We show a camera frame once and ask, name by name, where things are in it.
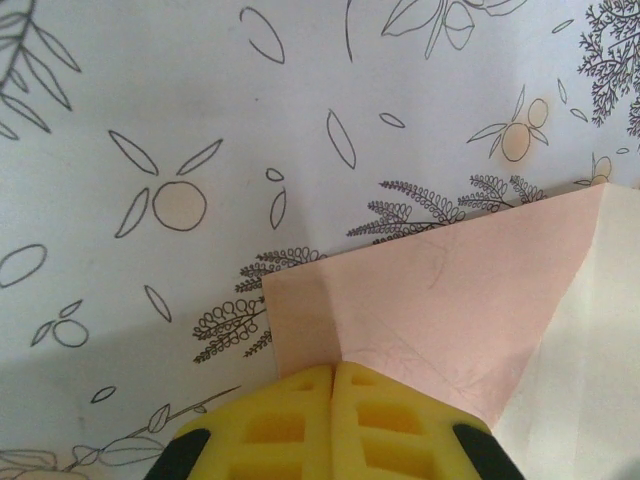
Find floral patterned tablecloth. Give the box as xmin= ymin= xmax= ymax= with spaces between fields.
xmin=0 ymin=0 xmax=640 ymax=480

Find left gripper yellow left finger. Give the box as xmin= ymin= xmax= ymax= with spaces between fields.
xmin=147 ymin=364 xmax=335 ymax=480

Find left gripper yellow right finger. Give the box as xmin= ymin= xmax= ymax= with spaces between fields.
xmin=332 ymin=361 xmax=527 ymax=480

